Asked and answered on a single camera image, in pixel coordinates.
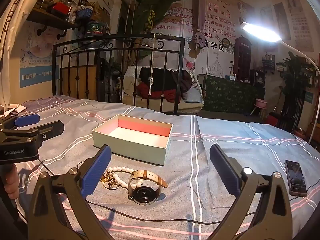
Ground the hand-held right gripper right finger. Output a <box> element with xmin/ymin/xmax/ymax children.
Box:
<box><xmin>209</xmin><ymin>144</ymin><xmax>293</xmax><ymax>240</ymax></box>

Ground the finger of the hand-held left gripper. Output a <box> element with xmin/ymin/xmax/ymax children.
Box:
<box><xmin>24</xmin><ymin>120</ymin><xmax>65</xmax><ymax>142</ymax></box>
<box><xmin>0</xmin><ymin>113</ymin><xmax>41</xmax><ymax>131</ymax></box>

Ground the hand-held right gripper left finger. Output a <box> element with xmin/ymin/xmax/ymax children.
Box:
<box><xmin>27</xmin><ymin>144</ymin><xmax>112</xmax><ymax>240</ymax></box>

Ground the gold charm bangle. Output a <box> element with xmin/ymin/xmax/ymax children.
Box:
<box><xmin>77</xmin><ymin>161</ymin><xmax>121</xmax><ymax>191</ymax></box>

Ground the white pearl bracelet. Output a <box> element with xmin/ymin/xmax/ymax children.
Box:
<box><xmin>106</xmin><ymin>166</ymin><xmax>140</xmax><ymax>191</ymax></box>

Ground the pale green box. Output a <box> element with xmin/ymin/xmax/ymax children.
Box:
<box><xmin>92</xmin><ymin>114</ymin><xmax>174</xmax><ymax>166</ymax></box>

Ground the tan strap wristwatch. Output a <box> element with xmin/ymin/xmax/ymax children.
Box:
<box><xmin>128</xmin><ymin>170</ymin><xmax>168</xmax><ymax>206</ymax></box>

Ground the person's left hand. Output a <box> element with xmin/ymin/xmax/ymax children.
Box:
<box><xmin>0</xmin><ymin>164</ymin><xmax>19</xmax><ymax>201</ymax></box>

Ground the white crumpled cloth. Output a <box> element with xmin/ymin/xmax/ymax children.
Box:
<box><xmin>0</xmin><ymin>103</ymin><xmax>27</xmax><ymax>118</ymax></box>

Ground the blue plaid bedspread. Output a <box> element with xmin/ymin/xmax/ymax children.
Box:
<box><xmin>0</xmin><ymin>95</ymin><xmax>320</xmax><ymax>240</ymax></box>

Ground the black smartphone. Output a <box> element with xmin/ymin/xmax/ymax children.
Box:
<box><xmin>284</xmin><ymin>159</ymin><xmax>307</xmax><ymax>197</ymax></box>

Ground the white wicker swing chair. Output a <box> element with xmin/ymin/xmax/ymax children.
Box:
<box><xmin>122</xmin><ymin>65</ymin><xmax>205</xmax><ymax>114</ymax></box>

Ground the pink stool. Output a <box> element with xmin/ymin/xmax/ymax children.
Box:
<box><xmin>251</xmin><ymin>98</ymin><xmax>269</xmax><ymax>120</ymax></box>

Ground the green floral counter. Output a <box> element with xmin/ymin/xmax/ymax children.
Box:
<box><xmin>197</xmin><ymin>74</ymin><xmax>265</xmax><ymax>113</ymax></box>

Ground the white curtain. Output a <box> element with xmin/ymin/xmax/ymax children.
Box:
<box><xmin>0</xmin><ymin>0</ymin><xmax>39</xmax><ymax>105</ymax></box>

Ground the grey-blue cushion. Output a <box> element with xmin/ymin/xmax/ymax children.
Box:
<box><xmin>182</xmin><ymin>87</ymin><xmax>203</xmax><ymax>103</ymax></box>

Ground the red garment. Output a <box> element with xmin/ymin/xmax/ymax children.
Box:
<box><xmin>136</xmin><ymin>82</ymin><xmax>183</xmax><ymax>103</ymax></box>

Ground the green round tin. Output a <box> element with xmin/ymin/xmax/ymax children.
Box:
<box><xmin>84</xmin><ymin>20</ymin><xmax>104</xmax><ymax>34</ymax></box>

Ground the red booth-shaped cabinet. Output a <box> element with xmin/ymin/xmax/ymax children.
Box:
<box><xmin>235</xmin><ymin>37</ymin><xmax>252</xmax><ymax>82</ymax></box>

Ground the black garment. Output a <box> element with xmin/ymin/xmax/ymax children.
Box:
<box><xmin>139</xmin><ymin>67</ymin><xmax>193</xmax><ymax>93</ymax></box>

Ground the red box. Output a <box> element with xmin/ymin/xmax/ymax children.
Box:
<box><xmin>52</xmin><ymin>2</ymin><xmax>72</xmax><ymax>15</ymax></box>

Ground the blue basket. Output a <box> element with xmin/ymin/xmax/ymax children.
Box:
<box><xmin>76</xmin><ymin>6</ymin><xmax>94</xmax><ymax>20</ymax></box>

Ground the potted green plant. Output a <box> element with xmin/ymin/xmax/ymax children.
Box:
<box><xmin>282</xmin><ymin>52</ymin><xmax>318</xmax><ymax>120</ymax></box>

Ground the white LED lamp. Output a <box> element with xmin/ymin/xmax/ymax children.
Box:
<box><xmin>240</xmin><ymin>22</ymin><xmax>320</xmax><ymax>145</ymax></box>

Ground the hanging grey fabric bundle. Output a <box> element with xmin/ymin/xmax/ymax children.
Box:
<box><xmin>189</xmin><ymin>0</ymin><xmax>211</xmax><ymax>58</ymax></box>

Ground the black cable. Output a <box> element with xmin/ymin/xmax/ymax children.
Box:
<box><xmin>37</xmin><ymin>159</ymin><xmax>257</xmax><ymax>227</ymax></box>

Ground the blue and white wall poster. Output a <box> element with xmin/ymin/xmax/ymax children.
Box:
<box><xmin>19</xmin><ymin>22</ymin><xmax>59</xmax><ymax>88</ymax></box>

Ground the black metal bed frame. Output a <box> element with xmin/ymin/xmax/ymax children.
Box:
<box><xmin>52</xmin><ymin>35</ymin><xmax>185</xmax><ymax>114</ymax></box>

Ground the dark wall shelf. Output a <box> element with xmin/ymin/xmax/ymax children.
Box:
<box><xmin>25</xmin><ymin>7</ymin><xmax>80</xmax><ymax>38</ymax></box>

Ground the white tasselled rope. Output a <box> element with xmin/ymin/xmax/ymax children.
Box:
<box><xmin>149</xmin><ymin>37</ymin><xmax>154</xmax><ymax>96</ymax></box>

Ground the large red-lettered wall poster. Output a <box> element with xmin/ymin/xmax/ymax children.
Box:
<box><xmin>155</xmin><ymin>0</ymin><xmax>241</xmax><ymax>80</ymax></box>

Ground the portrait wall poster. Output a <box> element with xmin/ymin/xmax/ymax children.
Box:
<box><xmin>274</xmin><ymin>0</ymin><xmax>314</xmax><ymax>53</ymax></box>

